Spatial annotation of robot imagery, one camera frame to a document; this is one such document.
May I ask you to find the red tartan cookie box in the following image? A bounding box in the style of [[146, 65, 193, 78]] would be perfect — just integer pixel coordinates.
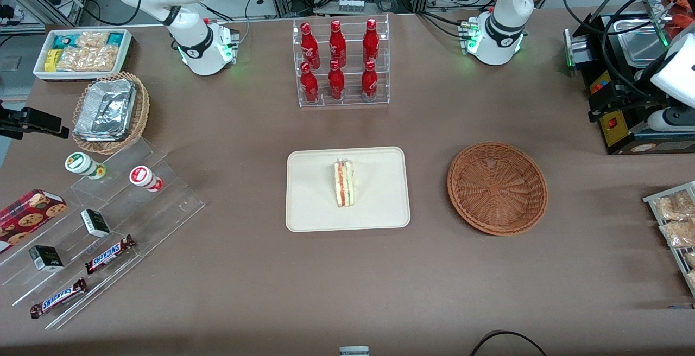
[[0, 189, 68, 254]]

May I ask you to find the brown round wicker basket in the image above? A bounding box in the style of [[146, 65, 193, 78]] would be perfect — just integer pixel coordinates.
[[447, 142, 548, 236]]

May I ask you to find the cream plastic serving tray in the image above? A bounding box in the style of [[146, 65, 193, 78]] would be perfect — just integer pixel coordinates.
[[286, 147, 411, 233]]

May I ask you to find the clear acrylic bottle rack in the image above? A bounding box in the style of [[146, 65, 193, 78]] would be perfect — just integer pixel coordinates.
[[292, 14, 390, 108]]

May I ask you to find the black sealing machine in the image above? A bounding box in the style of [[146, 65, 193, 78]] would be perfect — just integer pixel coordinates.
[[564, 11, 695, 156]]

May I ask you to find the clear cracker bag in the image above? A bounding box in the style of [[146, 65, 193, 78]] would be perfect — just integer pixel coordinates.
[[76, 31, 110, 49], [92, 46, 121, 72], [57, 47, 96, 72]]

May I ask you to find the white rectangular snack container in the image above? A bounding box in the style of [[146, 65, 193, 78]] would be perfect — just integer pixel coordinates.
[[33, 28, 133, 82]]

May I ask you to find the red lid yogurt cup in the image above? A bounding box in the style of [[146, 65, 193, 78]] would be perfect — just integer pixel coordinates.
[[129, 166, 164, 193]]

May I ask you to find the light tan wicker basket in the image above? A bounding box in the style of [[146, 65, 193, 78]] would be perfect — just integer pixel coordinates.
[[72, 72, 150, 155]]

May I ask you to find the grey metal tray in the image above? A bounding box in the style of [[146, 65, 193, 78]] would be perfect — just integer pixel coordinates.
[[643, 181, 695, 297]]

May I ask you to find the red cola bottle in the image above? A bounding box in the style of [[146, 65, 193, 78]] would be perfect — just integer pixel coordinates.
[[361, 60, 379, 101], [300, 22, 321, 70], [300, 62, 320, 104], [328, 20, 347, 68], [328, 59, 346, 101], [362, 18, 380, 65]]

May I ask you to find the orange packet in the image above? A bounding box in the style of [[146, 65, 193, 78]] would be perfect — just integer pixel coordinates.
[[669, 0, 695, 40]]

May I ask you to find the stack of foil trays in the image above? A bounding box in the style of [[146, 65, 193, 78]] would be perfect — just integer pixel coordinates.
[[74, 79, 137, 142]]

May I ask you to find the green lid yogurt cup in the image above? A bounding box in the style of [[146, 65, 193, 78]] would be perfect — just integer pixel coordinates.
[[65, 152, 107, 180]]

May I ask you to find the steel pan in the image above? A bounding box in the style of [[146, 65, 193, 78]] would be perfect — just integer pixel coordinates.
[[612, 16, 665, 68]]

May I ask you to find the clear acrylic step stand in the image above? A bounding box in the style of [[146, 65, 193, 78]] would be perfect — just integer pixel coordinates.
[[0, 137, 206, 331]]

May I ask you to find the small black carton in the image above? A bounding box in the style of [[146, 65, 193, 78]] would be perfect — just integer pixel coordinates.
[[29, 245, 65, 273], [80, 209, 111, 238]]

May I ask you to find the triangle sandwich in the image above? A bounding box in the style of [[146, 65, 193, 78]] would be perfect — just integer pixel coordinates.
[[333, 158, 355, 208]]

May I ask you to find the Snickers chocolate bar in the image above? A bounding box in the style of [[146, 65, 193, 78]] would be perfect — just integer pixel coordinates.
[[85, 234, 136, 275], [30, 278, 88, 320]]

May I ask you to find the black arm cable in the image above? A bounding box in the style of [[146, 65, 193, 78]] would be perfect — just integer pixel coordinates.
[[596, 0, 679, 96], [559, 0, 604, 23], [79, 0, 145, 27]]

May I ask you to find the black looped cable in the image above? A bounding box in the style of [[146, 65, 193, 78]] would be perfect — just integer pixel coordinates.
[[470, 330, 549, 356]]

